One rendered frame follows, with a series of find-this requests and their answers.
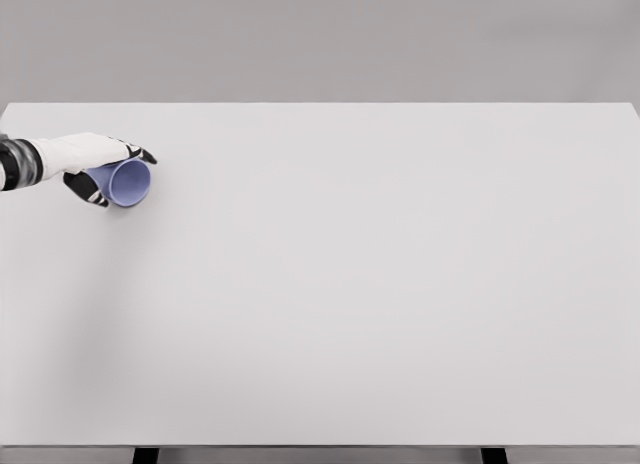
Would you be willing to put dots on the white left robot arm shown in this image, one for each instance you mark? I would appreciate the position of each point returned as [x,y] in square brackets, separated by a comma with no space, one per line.
[30,159]

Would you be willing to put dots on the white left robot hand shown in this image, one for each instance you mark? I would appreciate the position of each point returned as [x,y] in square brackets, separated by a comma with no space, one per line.
[95,149]

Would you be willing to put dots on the lavender blue cup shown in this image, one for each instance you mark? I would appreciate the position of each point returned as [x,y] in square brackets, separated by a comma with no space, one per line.
[127,181]

